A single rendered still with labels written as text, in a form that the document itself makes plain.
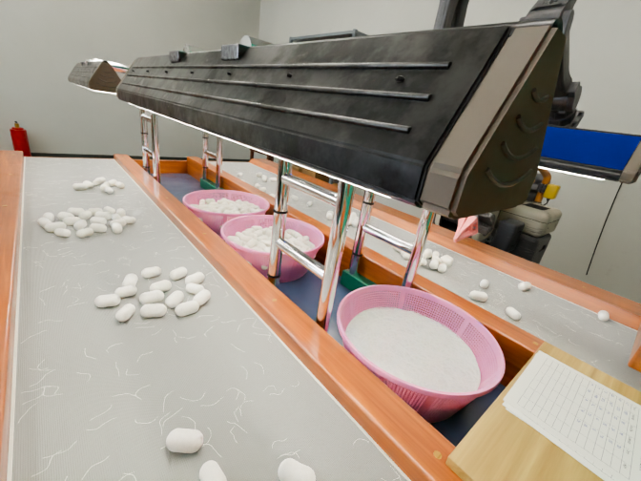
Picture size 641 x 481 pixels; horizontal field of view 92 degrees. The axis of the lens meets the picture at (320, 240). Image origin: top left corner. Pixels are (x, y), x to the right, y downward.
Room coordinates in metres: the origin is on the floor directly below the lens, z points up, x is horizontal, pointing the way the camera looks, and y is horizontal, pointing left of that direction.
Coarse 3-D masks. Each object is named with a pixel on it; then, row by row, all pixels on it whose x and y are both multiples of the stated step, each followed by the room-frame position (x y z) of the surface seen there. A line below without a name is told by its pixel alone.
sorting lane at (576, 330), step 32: (384, 224) 1.06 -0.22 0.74; (384, 256) 0.77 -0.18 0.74; (448, 288) 0.64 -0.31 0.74; (480, 288) 0.67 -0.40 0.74; (512, 288) 0.70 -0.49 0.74; (512, 320) 0.55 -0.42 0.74; (544, 320) 0.57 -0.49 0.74; (576, 320) 0.59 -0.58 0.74; (608, 320) 0.61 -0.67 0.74; (576, 352) 0.47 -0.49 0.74; (608, 352) 0.49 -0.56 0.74; (640, 384) 0.41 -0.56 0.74
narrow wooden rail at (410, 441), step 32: (128, 160) 1.30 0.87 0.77; (160, 192) 0.94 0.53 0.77; (192, 224) 0.72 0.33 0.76; (224, 256) 0.58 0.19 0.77; (256, 288) 0.47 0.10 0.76; (288, 320) 0.40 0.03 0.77; (320, 352) 0.34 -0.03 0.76; (352, 384) 0.29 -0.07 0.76; (384, 384) 0.30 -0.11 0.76; (352, 416) 0.27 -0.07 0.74; (384, 416) 0.25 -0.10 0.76; (416, 416) 0.26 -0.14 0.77; (384, 448) 0.23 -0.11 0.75; (416, 448) 0.22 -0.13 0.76; (448, 448) 0.23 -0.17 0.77; (416, 480) 0.20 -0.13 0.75; (448, 480) 0.20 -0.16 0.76
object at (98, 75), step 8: (96, 64) 0.87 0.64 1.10; (104, 64) 0.83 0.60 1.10; (72, 72) 1.21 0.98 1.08; (80, 72) 1.04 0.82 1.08; (88, 72) 0.90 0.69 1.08; (96, 72) 0.82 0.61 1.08; (104, 72) 0.83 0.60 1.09; (112, 72) 0.84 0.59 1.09; (72, 80) 1.11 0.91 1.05; (80, 80) 0.94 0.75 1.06; (88, 80) 0.83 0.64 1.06; (96, 80) 0.82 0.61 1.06; (104, 80) 0.83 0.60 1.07; (112, 80) 0.84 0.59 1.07; (120, 80) 0.86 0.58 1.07; (88, 88) 0.84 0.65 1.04; (96, 88) 0.82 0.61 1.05; (104, 88) 0.83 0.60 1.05; (112, 88) 0.84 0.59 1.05
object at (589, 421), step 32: (544, 384) 0.33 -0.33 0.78; (576, 384) 0.34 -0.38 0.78; (544, 416) 0.28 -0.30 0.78; (576, 416) 0.28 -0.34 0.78; (608, 416) 0.29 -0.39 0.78; (640, 416) 0.30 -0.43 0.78; (576, 448) 0.24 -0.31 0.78; (608, 448) 0.25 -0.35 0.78; (640, 448) 0.25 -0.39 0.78; (608, 480) 0.21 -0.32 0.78; (640, 480) 0.22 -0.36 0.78
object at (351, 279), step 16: (368, 192) 0.68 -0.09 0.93; (368, 208) 0.68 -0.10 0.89; (368, 224) 0.69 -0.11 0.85; (384, 240) 0.63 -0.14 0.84; (400, 240) 0.61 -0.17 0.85; (416, 240) 0.58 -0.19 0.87; (352, 256) 0.69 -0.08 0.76; (416, 256) 0.57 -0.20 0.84; (352, 272) 0.68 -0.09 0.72; (416, 272) 0.57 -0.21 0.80; (352, 288) 0.67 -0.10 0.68; (384, 304) 0.60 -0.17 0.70
